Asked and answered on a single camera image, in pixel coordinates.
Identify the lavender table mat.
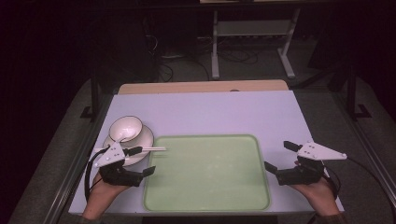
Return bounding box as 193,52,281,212
68,90,345,217

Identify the metal frame rail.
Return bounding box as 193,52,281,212
335,92,396,200
43,92,115,224

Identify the person's right hand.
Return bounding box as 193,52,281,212
290,175,340,216

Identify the light green plastic tray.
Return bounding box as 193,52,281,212
143,133,271,213

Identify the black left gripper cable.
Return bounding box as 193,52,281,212
84,145,110,202

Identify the white ceramic spoon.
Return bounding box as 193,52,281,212
118,128,138,142

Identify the person's left hand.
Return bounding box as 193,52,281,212
82,174,130,218

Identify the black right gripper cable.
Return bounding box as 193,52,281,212
323,157,396,216

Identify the tangle of floor cables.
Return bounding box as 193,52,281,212
144,34,260,83

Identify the white bowl with dark rim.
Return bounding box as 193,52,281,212
107,115,144,144

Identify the white plate with dark rim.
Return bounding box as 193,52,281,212
102,124,155,167

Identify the white metal stand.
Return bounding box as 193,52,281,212
210,8,302,80

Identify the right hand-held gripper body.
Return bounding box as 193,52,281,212
275,141,347,187

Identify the black floor stand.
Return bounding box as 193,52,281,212
345,64,373,120
79,69,104,120

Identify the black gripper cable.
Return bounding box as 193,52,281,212
84,145,110,202
323,157,396,216

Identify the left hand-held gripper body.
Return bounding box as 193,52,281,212
93,142,144,188

